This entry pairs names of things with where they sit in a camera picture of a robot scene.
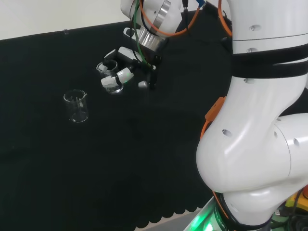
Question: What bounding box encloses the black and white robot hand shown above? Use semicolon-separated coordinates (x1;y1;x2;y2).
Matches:
100;26;161;91

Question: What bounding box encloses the clear glass beaker with water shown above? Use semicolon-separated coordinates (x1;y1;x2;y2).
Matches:
96;60;125;95

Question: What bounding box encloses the black bench cloth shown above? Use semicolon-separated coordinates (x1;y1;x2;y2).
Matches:
0;12;234;229

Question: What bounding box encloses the yellow stop button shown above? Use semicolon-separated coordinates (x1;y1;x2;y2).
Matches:
285;184;308;213

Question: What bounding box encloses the green cable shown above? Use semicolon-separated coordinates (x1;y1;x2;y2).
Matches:
130;0;155;69

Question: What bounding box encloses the orange cable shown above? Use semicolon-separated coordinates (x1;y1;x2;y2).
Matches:
140;0;233;218

